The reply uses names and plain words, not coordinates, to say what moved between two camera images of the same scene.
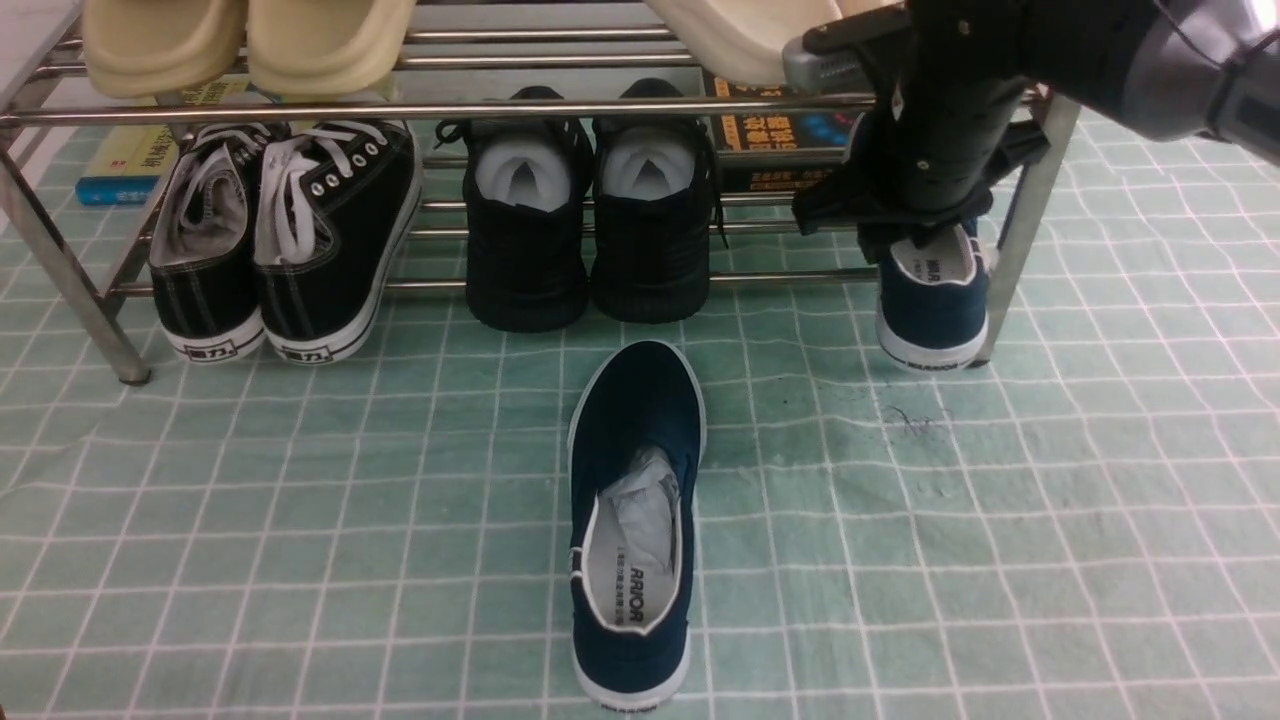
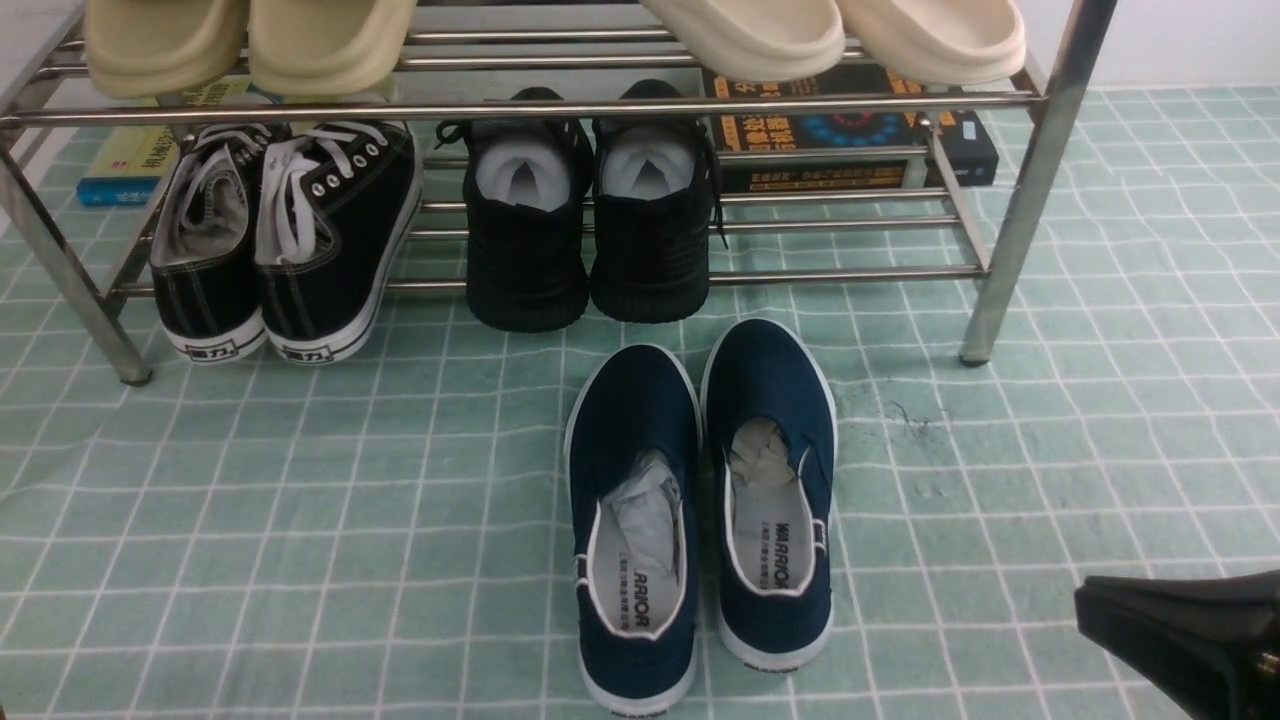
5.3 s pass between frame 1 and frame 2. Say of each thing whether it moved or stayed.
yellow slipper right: stayed
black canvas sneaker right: stayed
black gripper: moved
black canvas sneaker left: stayed
